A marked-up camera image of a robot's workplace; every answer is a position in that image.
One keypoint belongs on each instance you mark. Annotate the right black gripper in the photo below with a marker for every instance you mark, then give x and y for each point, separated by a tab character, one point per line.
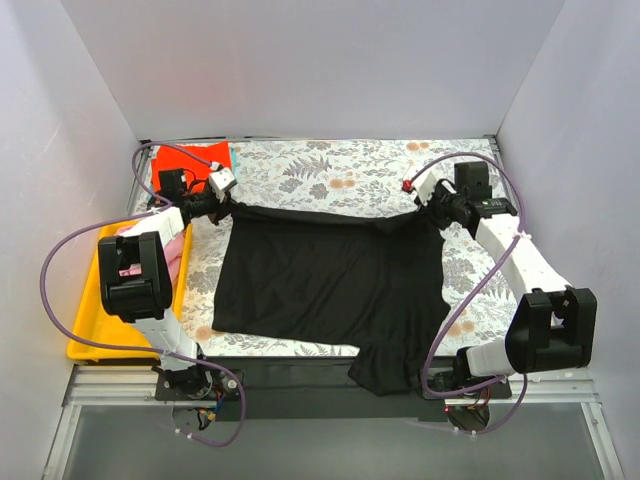
433	211

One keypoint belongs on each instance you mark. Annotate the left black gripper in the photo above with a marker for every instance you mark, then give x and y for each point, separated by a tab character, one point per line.
218	206

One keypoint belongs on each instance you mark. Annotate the black t-shirt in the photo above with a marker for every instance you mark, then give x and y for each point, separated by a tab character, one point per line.
372	283

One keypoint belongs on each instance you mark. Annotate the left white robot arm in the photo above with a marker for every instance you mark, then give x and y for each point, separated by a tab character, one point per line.
136	283

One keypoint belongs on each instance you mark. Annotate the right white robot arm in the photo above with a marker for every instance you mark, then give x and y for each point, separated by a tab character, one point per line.
554	323

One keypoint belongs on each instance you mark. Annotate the floral table cloth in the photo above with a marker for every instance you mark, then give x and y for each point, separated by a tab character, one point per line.
347	177

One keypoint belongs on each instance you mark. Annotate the red folded t-shirt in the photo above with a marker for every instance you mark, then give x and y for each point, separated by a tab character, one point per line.
171	159

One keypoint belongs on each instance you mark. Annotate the teal folded t-shirt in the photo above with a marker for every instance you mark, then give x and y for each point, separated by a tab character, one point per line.
197	186

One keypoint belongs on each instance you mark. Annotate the pink t-shirt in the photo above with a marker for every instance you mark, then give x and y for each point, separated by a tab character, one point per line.
172	251

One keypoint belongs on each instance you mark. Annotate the yellow plastic tray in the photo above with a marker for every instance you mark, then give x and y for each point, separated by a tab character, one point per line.
94	324

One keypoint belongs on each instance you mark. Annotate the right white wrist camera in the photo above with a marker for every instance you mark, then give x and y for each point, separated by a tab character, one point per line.
423	187

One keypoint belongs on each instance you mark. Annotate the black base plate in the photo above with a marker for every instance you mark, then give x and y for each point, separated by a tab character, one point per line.
300	389

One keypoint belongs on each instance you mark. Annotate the aluminium frame rail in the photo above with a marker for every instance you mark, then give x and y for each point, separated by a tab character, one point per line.
136	385

